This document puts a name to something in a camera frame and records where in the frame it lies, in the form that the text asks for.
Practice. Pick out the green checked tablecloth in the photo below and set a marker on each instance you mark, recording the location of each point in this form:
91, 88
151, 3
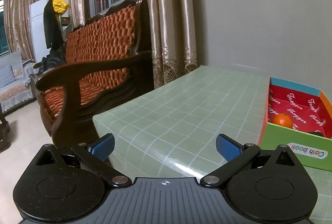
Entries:
171, 131

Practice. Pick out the orange mandarin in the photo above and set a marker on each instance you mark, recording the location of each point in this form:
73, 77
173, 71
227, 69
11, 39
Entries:
282, 120

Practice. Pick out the white refrigerator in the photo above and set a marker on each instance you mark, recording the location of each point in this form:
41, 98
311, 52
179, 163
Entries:
37, 30

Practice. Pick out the yellow hanging bag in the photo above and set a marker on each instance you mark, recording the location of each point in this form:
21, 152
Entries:
60, 6

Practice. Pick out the grey covered armchair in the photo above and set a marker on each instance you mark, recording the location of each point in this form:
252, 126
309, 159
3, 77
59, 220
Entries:
17, 87

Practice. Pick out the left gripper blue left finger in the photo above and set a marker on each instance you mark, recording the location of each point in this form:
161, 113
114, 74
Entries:
94, 155

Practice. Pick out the beige satin curtain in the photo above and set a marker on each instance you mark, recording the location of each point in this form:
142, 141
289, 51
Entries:
173, 39

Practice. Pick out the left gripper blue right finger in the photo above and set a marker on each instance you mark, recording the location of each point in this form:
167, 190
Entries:
238, 156

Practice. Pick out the colourful cloth book box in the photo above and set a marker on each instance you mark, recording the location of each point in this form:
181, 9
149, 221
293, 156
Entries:
310, 111

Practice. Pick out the wooden sofa orange cushions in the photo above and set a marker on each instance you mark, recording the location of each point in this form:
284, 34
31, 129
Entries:
108, 62

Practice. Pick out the black hanging coat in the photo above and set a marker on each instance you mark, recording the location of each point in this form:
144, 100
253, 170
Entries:
52, 31

